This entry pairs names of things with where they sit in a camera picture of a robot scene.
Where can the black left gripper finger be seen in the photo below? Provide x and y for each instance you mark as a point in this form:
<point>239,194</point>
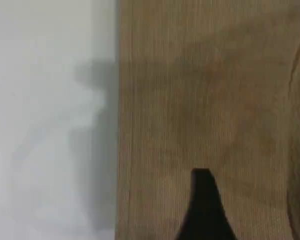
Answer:
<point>205,215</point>

